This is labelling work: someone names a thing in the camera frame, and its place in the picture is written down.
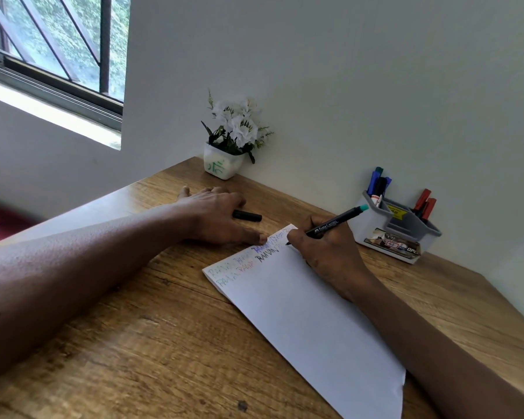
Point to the person's right hand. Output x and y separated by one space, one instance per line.
332 257

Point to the person's left hand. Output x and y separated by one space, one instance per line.
214 218

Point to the black pen cap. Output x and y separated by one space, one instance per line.
248 215

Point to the black pen teal end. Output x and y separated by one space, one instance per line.
340 219

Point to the white paper sheet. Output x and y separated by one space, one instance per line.
310 336

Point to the thin blue pen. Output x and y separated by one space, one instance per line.
372 183

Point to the thick white marker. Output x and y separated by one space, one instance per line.
380 187

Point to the thin red-capped marker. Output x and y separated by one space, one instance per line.
422 199
429 208

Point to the person's left forearm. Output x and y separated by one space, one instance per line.
70 279

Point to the person's right forearm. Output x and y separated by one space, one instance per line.
454 366

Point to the gray desk organizer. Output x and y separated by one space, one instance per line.
362 222

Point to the potted white artificial flowers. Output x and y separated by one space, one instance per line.
220 167

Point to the red quilted mattress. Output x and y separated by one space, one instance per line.
4 226

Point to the barred window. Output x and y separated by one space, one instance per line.
48 39

